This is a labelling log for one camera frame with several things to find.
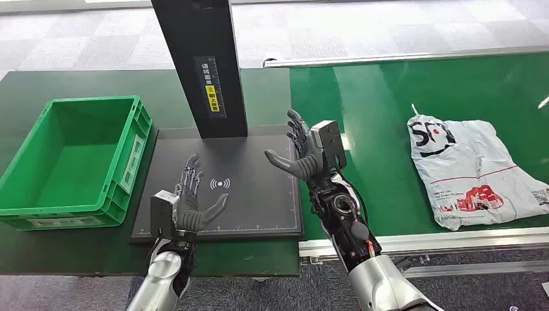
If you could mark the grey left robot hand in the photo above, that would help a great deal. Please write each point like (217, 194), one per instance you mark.
(188, 212)

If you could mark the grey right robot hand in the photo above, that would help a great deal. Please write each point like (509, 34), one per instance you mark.
(305, 165)

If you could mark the white printed courier bag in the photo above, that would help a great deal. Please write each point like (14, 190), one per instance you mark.
(472, 171)

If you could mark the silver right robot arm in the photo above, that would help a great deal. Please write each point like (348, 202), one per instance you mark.
(377, 283)

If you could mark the green conveyor belt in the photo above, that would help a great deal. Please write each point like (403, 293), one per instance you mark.
(386, 107)

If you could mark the yellow and black ruler label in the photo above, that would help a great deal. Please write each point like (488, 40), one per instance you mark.
(211, 90)

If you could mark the green plastic crate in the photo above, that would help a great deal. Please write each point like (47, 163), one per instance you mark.
(73, 171)

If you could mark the dark green table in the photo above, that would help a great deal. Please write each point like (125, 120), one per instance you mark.
(85, 83)

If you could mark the black scanner column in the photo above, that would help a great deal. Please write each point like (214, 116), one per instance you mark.
(193, 34)

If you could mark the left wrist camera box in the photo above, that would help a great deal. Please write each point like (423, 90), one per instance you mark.
(162, 212)

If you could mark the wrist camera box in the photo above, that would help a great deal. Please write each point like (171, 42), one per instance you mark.
(162, 212)
(329, 141)

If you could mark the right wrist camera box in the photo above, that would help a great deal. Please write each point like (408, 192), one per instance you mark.
(329, 141)

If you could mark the black scanner base plate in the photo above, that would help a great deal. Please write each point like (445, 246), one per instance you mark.
(257, 193)

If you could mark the thin aluminium conveyor side rail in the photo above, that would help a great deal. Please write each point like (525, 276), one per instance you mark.
(407, 57)

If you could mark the wide aluminium conveyor side rail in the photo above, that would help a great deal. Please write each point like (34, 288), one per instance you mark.
(450, 242)

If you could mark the aluminium conveyor support frame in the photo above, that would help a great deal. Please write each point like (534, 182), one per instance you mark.
(472, 268)

